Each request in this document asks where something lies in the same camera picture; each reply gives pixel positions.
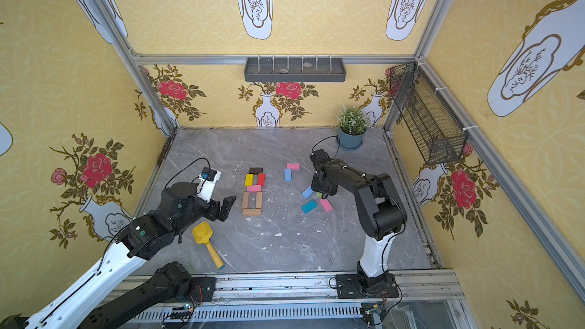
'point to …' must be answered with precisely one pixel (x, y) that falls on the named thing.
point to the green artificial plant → (353, 120)
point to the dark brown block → (256, 170)
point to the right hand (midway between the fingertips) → (320, 189)
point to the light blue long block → (288, 174)
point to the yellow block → (249, 180)
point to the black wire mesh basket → (438, 134)
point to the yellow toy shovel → (202, 233)
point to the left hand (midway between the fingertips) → (226, 192)
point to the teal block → (309, 206)
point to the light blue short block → (308, 192)
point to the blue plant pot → (350, 142)
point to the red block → (261, 179)
